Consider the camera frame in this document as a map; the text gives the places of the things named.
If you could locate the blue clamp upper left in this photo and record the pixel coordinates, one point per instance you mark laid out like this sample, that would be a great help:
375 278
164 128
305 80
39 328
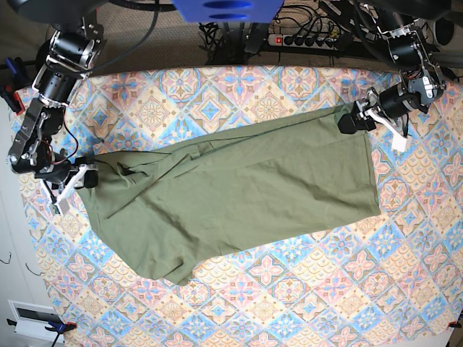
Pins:
9 91

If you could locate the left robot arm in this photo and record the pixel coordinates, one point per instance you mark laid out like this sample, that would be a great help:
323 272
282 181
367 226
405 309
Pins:
400 45

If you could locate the blue clamp lower left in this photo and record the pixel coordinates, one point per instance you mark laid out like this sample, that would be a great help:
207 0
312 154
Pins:
58 327

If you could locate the red clamp lower right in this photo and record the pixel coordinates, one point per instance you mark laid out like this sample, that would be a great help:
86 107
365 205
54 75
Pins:
455 325

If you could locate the patterned tablecloth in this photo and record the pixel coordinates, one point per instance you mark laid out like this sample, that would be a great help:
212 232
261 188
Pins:
393 278

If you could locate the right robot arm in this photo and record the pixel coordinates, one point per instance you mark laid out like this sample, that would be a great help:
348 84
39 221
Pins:
72 52

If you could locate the blue clamp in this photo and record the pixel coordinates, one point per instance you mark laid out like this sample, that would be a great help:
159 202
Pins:
58 327
9 91

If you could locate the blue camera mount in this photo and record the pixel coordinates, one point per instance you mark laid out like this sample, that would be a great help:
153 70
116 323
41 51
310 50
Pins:
259 11

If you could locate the white power strip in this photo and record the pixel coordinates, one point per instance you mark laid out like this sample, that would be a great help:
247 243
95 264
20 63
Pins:
300 41

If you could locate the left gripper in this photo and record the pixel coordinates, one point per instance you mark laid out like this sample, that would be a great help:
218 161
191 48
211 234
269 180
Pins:
390 108

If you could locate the green t-shirt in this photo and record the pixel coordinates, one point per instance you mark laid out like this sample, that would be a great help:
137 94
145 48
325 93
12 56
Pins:
162 212

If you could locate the white wall outlet box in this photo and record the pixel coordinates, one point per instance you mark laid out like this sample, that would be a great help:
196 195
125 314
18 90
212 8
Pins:
32 320

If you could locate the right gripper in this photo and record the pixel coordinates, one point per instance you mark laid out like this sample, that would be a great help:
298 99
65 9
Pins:
59 180

